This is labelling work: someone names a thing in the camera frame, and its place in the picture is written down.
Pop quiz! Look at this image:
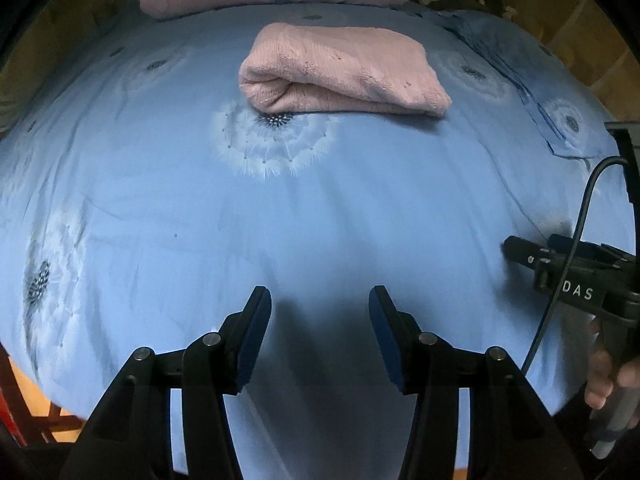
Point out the blue dandelion print bedsheet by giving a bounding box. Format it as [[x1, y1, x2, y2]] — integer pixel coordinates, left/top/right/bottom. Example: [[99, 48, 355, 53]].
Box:
[[0, 0, 638, 480]]

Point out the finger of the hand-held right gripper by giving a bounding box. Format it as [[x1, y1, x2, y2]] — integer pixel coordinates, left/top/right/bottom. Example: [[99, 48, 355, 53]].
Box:
[[547, 233, 626, 264], [502, 234, 553, 267]]

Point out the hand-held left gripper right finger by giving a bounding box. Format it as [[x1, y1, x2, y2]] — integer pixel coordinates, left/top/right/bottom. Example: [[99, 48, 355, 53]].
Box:
[[368, 285, 583, 480]]

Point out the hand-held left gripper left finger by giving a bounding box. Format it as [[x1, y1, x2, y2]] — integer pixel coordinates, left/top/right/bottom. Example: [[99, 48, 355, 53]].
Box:
[[59, 286, 273, 480]]

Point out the red metal frame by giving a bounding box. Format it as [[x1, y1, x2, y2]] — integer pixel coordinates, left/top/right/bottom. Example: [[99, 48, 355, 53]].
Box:
[[0, 345, 28, 448]]

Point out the person's right hand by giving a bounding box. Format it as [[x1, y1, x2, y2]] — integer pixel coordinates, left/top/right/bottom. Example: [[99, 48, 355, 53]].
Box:
[[584, 317, 617, 411]]

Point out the pink knitted cardigan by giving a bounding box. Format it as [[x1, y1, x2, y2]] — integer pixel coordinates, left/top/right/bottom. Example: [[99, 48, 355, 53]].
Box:
[[238, 22, 453, 118]]

